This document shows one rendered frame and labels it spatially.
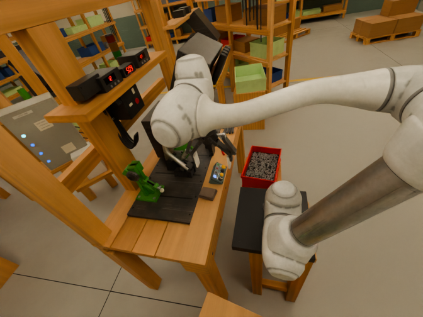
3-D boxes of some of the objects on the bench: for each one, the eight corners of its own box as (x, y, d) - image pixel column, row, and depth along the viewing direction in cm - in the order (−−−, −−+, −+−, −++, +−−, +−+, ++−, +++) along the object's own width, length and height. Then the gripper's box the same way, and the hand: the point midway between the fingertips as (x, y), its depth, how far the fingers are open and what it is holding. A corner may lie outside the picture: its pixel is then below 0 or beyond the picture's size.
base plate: (225, 118, 187) (225, 116, 186) (191, 224, 111) (189, 222, 110) (184, 119, 199) (183, 117, 198) (128, 216, 123) (126, 214, 121)
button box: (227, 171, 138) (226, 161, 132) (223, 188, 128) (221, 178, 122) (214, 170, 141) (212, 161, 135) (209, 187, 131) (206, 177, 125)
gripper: (167, 128, 68) (183, 170, 83) (238, 127, 62) (242, 174, 76) (174, 117, 74) (188, 158, 88) (241, 115, 67) (245, 160, 81)
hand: (213, 163), depth 81 cm, fingers open, 13 cm apart
